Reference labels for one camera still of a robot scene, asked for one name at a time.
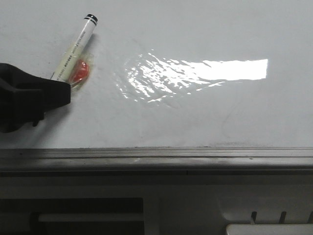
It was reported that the white black whiteboard marker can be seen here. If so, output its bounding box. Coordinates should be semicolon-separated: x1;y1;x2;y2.
51;14;98;82

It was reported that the red magnet taped to marker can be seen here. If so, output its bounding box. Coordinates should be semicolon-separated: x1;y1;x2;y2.
67;54;94;91

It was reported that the grey aluminium whiteboard frame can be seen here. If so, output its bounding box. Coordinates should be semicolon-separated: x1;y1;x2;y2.
0;147;313;174

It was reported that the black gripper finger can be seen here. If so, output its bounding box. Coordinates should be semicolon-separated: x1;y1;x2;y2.
0;63;71;133

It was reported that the white whiteboard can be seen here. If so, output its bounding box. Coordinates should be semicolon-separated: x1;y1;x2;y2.
0;0;313;148

